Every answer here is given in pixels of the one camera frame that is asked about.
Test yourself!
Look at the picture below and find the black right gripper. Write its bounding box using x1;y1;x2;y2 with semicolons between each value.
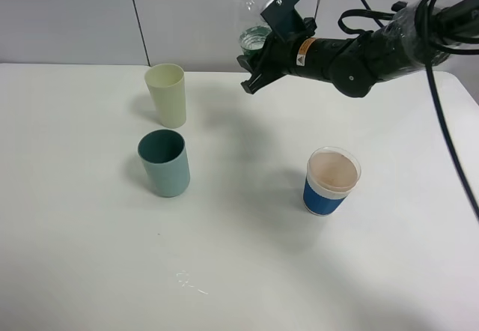
237;18;318;94

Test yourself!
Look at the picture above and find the clear bottle green label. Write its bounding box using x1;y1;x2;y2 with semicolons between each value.
232;0;271;56

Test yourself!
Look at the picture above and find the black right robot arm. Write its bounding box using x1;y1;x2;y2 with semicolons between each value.
237;0;426;98

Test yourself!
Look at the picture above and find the pale yellow plastic cup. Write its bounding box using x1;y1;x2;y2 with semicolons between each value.
144;64;186;129

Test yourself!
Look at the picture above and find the teal blue plastic cup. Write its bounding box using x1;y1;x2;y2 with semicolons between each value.
138;129;190;198

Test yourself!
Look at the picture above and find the blue sleeved paper cup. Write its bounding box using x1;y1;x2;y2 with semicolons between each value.
302;147;361;216

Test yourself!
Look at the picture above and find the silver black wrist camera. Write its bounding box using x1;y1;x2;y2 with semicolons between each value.
260;0;307;43

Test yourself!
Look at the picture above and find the black camera cable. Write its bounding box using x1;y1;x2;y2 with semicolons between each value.
306;0;479;222

